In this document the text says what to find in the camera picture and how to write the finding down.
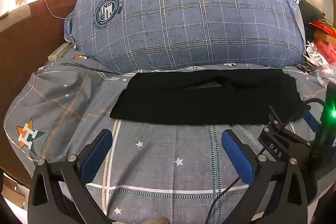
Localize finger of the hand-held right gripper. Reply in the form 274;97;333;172
302;109;322;141
258;105;317;163

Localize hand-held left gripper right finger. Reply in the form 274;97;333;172
221;129;307;224

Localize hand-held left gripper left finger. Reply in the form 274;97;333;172
28;129;113;224

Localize black pants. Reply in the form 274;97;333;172
110;69;311;126

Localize grey star print bed sheet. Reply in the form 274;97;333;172
4;52;328;224

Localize brown headboard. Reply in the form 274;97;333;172
0;0;79;185

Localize black bag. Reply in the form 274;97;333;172
282;0;327;43

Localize blue plaid pillow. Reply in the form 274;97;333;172
64;0;307;74

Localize thin black cable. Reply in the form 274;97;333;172
204;153;265;224

